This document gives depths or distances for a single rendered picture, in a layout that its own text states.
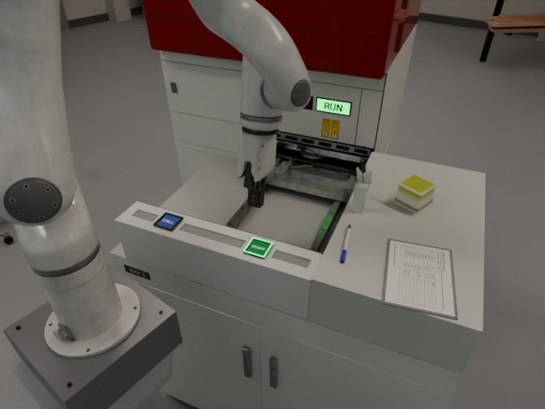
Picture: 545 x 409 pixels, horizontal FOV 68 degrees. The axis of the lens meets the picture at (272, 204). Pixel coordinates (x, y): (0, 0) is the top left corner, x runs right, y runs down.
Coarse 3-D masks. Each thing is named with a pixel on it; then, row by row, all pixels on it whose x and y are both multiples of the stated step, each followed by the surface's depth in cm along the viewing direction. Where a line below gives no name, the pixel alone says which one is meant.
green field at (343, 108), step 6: (318, 102) 133; (324, 102) 132; (330, 102) 131; (336, 102) 130; (342, 102) 130; (318, 108) 134; (324, 108) 133; (330, 108) 132; (336, 108) 132; (342, 108) 131; (348, 108) 130; (348, 114) 131
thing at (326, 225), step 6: (348, 180) 142; (336, 204) 130; (330, 210) 128; (336, 210) 128; (330, 216) 126; (336, 216) 130; (324, 222) 123; (330, 222) 123; (324, 228) 121; (330, 228) 125; (318, 234) 119; (324, 234) 119; (318, 240) 117; (312, 246) 115; (318, 246) 115
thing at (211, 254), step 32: (128, 224) 106; (192, 224) 105; (128, 256) 114; (160, 256) 108; (192, 256) 102; (224, 256) 97; (288, 256) 96; (320, 256) 95; (224, 288) 104; (256, 288) 99; (288, 288) 94
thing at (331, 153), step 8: (280, 144) 147; (288, 144) 146; (296, 144) 144; (304, 144) 144; (304, 152) 145; (312, 152) 143; (320, 152) 142; (328, 152) 141; (336, 152) 140; (344, 152) 140; (280, 160) 151; (288, 160) 149; (344, 160) 140; (352, 160) 139; (360, 160) 137; (304, 168) 149; (312, 168) 147; (320, 168) 146; (344, 176) 144
